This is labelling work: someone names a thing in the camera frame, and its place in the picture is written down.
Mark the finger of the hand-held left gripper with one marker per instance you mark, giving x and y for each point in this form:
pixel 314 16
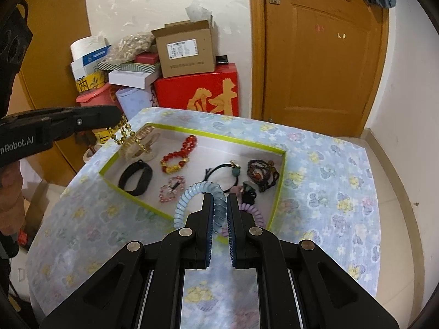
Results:
pixel 92 118

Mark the clear bag of nuts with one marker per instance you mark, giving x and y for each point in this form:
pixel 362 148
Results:
pixel 132 46

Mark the large red gift box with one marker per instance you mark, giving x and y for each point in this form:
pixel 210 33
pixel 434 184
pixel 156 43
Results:
pixel 178 92

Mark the pink rhinestone hair clip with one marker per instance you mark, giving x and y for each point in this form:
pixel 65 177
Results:
pixel 164 192

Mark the small black clip pink charm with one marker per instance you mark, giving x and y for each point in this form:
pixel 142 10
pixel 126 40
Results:
pixel 248 197

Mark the lavender cylinder container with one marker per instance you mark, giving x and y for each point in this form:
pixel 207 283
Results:
pixel 133 102

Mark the white paper roll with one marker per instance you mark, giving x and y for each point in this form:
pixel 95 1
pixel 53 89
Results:
pixel 90 156

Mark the small black box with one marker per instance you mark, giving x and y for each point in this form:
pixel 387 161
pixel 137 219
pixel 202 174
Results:
pixel 222 59

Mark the open cardboard box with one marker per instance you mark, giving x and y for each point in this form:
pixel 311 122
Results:
pixel 185 54

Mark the person's left hand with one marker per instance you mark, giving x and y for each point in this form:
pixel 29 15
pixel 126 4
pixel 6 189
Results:
pixel 12 198

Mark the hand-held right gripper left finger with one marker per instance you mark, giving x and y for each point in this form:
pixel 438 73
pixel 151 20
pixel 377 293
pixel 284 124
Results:
pixel 206 236

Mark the white box blue label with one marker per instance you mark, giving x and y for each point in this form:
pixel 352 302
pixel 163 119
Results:
pixel 85 58

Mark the green cardboard tray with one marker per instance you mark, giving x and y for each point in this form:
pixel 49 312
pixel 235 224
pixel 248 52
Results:
pixel 219 147

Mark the pink plastic tub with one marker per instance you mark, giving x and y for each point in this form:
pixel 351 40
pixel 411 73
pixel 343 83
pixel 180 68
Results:
pixel 97 97

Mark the flat white box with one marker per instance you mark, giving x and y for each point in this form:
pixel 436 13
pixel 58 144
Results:
pixel 130 78

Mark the brown wooden door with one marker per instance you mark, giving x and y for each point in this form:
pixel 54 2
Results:
pixel 325 58

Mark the green striped box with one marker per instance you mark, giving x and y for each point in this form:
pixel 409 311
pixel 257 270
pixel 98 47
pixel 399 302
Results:
pixel 130 67

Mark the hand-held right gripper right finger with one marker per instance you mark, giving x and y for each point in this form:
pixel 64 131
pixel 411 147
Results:
pixel 232 236

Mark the yellow round tin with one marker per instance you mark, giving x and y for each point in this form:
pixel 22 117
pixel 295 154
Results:
pixel 101 137

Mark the floral tablecloth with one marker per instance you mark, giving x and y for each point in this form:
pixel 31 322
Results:
pixel 325 192

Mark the beige hair claw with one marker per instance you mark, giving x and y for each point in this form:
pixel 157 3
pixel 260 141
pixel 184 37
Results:
pixel 132 153

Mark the small dark red box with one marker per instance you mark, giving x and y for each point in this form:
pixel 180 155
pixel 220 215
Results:
pixel 147 58

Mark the black wristband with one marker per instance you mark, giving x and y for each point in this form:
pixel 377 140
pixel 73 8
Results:
pixel 127 185

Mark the yellow patterned box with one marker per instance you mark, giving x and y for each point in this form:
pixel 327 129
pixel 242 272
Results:
pixel 89 82

